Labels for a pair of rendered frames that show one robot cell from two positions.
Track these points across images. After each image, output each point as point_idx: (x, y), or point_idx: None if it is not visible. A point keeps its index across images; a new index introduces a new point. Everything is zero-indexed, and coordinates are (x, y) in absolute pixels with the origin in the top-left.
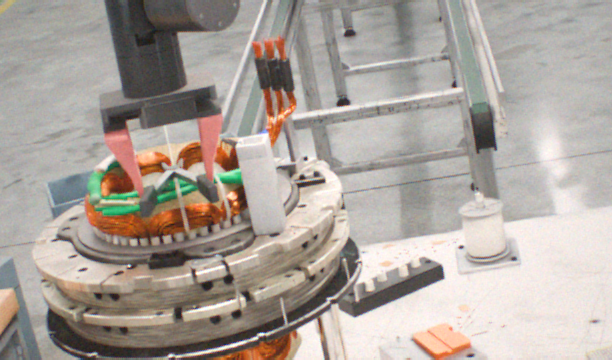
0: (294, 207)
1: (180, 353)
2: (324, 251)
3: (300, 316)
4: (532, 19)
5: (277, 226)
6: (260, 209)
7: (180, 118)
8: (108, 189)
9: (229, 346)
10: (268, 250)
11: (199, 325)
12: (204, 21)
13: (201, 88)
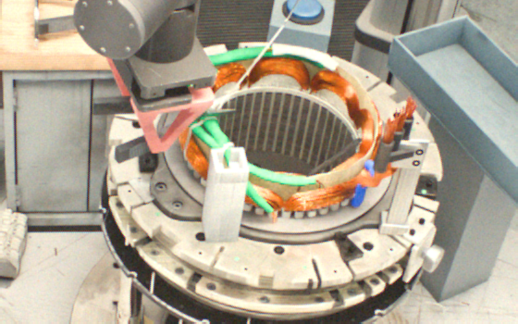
0: (276, 243)
1: (105, 217)
2: (234, 293)
3: (167, 302)
4: None
5: (205, 234)
6: (205, 209)
7: (124, 80)
8: (277, 69)
9: (114, 253)
10: (174, 238)
11: None
12: (84, 34)
13: (138, 78)
